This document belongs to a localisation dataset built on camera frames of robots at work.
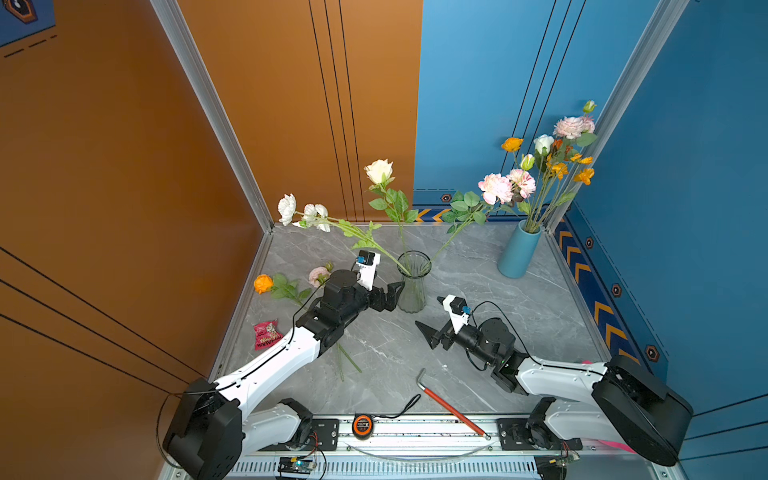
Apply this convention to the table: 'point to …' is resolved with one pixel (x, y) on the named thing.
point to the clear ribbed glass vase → (413, 266)
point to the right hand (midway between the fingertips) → (426, 311)
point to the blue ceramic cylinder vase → (518, 251)
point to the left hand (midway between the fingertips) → (391, 276)
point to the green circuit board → (296, 465)
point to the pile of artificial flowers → (282, 286)
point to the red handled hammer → (428, 391)
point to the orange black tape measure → (362, 426)
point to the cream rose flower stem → (393, 202)
